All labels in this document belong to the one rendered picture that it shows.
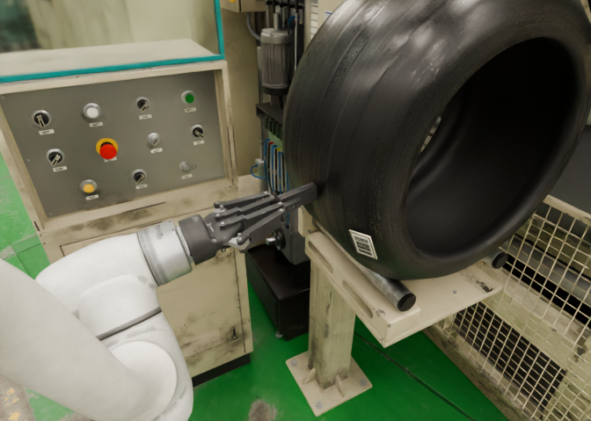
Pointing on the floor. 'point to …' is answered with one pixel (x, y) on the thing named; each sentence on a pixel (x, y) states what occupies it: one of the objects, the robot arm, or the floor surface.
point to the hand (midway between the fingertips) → (297, 197)
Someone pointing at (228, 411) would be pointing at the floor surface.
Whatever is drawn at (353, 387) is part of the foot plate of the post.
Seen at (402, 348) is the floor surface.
